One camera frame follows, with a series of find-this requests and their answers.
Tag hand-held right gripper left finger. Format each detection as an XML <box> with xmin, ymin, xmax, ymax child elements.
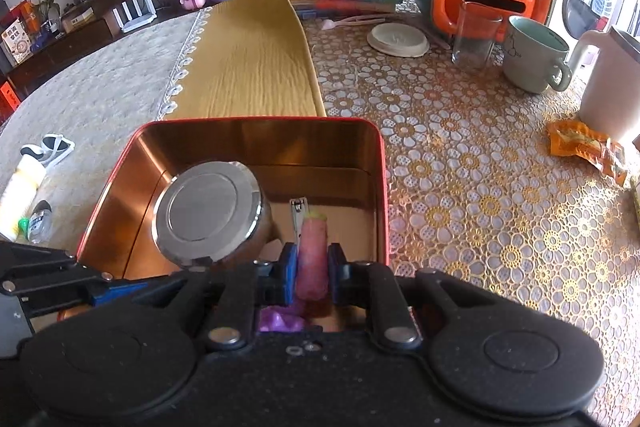
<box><xmin>150</xmin><ymin>243</ymin><xmax>298</xmax><ymax>350</ymax></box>

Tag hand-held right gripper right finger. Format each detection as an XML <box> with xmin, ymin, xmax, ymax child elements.
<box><xmin>329</xmin><ymin>244</ymin><xmax>488</xmax><ymax>352</ymax></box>

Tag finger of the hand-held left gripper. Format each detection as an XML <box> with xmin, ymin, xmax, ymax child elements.
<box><xmin>0</xmin><ymin>242</ymin><xmax>151</xmax><ymax>315</ymax></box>

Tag pink tube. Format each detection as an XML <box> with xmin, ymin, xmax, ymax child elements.
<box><xmin>297</xmin><ymin>216</ymin><xmax>331</xmax><ymax>301</ymax></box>

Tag silver nail clipper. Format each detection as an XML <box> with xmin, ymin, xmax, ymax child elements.
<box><xmin>290</xmin><ymin>198</ymin><xmax>309</xmax><ymax>244</ymax></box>

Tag purple spiky hedgehog toy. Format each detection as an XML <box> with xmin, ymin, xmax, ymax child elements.
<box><xmin>259</xmin><ymin>302</ymin><xmax>307</xmax><ymax>333</ymax></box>

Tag round silver metal tin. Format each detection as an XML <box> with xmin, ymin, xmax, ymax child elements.
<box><xmin>152</xmin><ymin>161</ymin><xmax>273</xmax><ymax>269</ymax></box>

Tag red metal tin box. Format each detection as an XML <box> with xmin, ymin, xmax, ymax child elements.
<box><xmin>77</xmin><ymin>117</ymin><xmax>416</xmax><ymax>333</ymax></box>

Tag white yellow bottle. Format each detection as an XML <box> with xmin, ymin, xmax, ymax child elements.
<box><xmin>0</xmin><ymin>155</ymin><xmax>47</xmax><ymax>243</ymax></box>

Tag white framed sunglasses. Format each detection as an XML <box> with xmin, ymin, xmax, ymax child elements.
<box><xmin>20</xmin><ymin>133</ymin><xmax>76</xmax><ymax>168</ymax></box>

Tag floral lace tablecloth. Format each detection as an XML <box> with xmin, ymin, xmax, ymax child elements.
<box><xmin>300</xmin><ymin>0</ymin><xmax>640</xmax><ymax>413</ymax></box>

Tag cream quilted tablecloth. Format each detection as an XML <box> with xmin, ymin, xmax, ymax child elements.
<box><xmin>0</xmin><ymin>7</ymin><xmax>211</xmax><ymax>253</ymax></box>

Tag yellow table mat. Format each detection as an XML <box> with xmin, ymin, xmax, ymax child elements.
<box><xmin>170</xmin><ymin>0</ymin><xmax>328</xmax><ymax>122</ymax></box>

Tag round white lid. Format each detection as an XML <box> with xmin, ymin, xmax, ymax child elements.
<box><xmin>367</xmin><ymin>23</ymin><xmax>431</xmax><ymax>56</ymax></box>

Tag pink plastic spoon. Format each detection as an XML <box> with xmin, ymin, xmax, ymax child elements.
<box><xmin>322</xmin><ymin>14</ymin><xmax>387</xmax><ymax>30</ymax></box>

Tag white orange snack box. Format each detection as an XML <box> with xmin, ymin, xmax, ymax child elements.
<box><xmin>0</xmin><ymin>19</ymin><xmax>33</xmax><ymax>65</ymax></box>

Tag cardboard box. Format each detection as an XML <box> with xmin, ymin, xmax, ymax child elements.
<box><xmin>61</xmin><ymin>7</ymin><xmax>96</xmax><ymax>32</ymax></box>

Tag clear drinking glass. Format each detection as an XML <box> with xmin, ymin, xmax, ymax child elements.
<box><xmin>452</xmin><ymin>1</ymin><xmax>503</xmax><ymax>68</ymax></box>

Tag white router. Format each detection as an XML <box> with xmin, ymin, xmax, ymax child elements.
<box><xmin>111</xmin><ymin>0</ymin><xmax>158</xmax><ymax>32</ymax></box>

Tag orange snack packet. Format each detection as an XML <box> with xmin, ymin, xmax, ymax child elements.
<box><xmin>547</xmin><ymin>120</ymin><xmax>628</xmax><ymax>188</ymax></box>

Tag pale green mug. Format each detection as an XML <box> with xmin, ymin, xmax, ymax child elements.
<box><xmin>502</xmin><ymin>16</ymin><xmax>573</xmax><ymax>94</ymax></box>

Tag white lidded jug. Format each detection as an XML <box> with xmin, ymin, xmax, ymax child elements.
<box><xmin>567</xmin><ymin>27</ymin><xmax>640</xmax><ymax>148</ymax></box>

